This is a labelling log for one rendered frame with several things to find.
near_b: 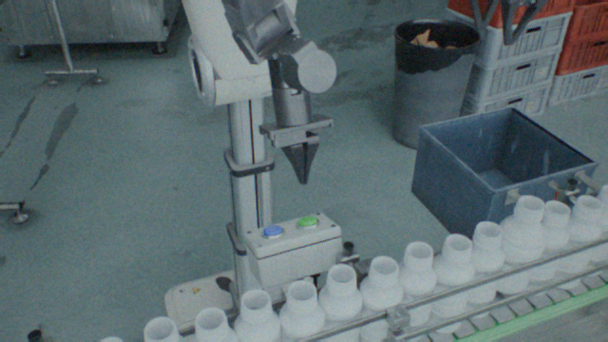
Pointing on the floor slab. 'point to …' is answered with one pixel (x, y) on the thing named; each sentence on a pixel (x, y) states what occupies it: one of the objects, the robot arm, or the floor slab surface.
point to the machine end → (87, 22)
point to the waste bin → (429, 75)
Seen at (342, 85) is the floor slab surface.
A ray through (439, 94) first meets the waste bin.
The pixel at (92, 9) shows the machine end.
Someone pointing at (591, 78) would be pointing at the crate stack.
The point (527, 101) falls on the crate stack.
